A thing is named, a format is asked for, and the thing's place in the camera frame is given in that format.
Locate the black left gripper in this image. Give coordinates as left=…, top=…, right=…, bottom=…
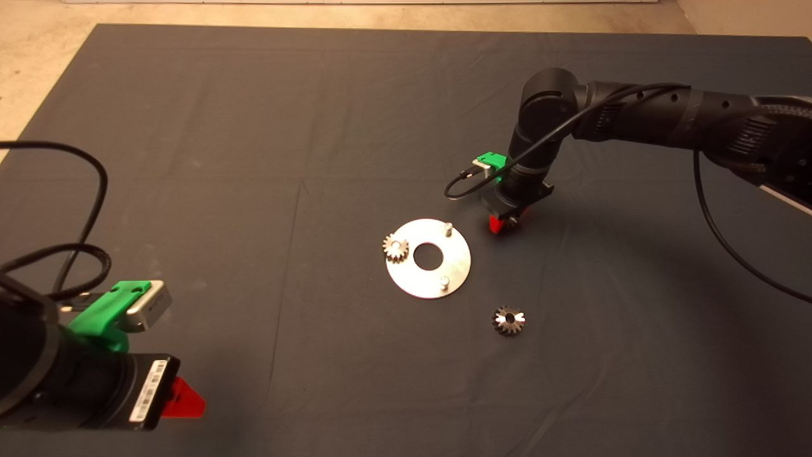
left=25, top=346, right=207, bottom=432

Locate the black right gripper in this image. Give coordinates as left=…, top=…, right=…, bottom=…
left=481, top=168, right=554, bottom=235

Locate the round metal carrier plate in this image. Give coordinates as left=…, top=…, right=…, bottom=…
left=385, top=218, right=473, bottom=300

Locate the dark grey table cloth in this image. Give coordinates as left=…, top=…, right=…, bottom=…
left=0, top=24, right=812, bottom=457

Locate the green right camera mount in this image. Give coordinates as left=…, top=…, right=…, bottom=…
left=477, top=151, right=508, bottom=185

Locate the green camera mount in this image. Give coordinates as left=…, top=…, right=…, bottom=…
left=67, top=280, right=153, bottom=353
left=477, top=151, right=508, bottom=185

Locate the thin black right cable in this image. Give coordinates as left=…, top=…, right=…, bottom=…
left=444, top=83, right=812, bottom=304

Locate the thin black cable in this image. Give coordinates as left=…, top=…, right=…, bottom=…
left=444, top=83, right=812, bottom=304
left=0, top=141, right=108, bottom=296

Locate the silver left camera box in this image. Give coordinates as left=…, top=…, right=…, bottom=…
left=124, top=281, right=173, bottom=332

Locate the green left camera mount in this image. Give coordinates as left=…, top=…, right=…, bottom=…
left=67, top=280, right=153, bottom=353

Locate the braided black left cable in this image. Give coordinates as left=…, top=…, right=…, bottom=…
left=0, top=244, right=114, bottom=313

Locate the thin black left cable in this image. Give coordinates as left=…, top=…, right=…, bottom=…
left=0, top=141, right=108, bottom=296

